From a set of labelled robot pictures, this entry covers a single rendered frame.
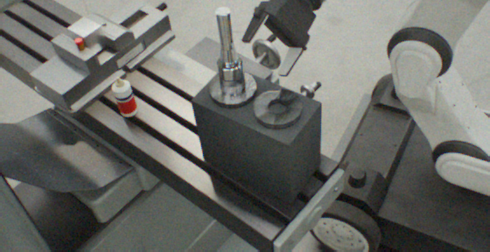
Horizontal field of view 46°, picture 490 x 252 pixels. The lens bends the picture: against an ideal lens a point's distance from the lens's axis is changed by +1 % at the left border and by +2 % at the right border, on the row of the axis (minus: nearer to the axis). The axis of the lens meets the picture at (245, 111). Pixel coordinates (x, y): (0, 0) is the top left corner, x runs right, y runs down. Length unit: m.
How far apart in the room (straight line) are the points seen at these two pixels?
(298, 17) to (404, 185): 0.73
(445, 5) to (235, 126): 0.51
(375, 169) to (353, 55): 1.26
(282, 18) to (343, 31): 1.93
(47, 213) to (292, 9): 0.81
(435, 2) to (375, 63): 1.54
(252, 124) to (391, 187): 0.69
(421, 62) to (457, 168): 0.34
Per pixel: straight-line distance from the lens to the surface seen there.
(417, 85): 1.36
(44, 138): 1.46
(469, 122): 1.52
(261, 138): 1.04
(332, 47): 2.86
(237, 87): 1.06
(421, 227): 1.58
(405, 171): 1.67
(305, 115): 1.05
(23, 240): 1.20
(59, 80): 1.40
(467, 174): 1.54
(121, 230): 1.48
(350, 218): 1.54
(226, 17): 0.96
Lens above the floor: 1.90
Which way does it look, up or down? 48 degrees down
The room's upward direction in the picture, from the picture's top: 7 degrees counter-clockwise
